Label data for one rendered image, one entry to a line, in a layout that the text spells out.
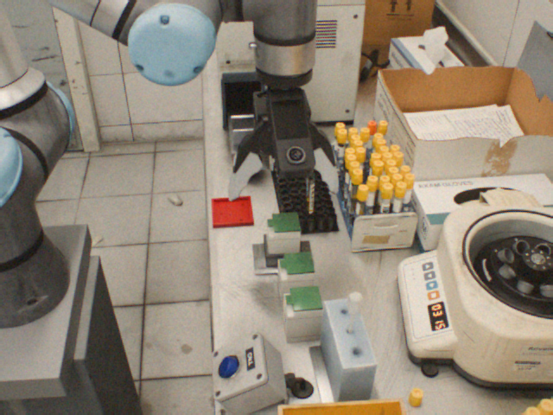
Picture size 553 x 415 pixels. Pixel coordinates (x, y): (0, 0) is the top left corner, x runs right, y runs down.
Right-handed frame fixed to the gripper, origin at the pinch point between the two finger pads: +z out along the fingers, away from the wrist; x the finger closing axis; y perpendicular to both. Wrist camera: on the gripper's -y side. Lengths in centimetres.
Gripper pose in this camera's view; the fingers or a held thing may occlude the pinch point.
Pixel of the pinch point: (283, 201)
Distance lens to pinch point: 83.3
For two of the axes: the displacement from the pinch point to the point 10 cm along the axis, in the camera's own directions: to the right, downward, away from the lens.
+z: 0.0, 7.7, 6.4
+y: -1.1, -6.3, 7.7
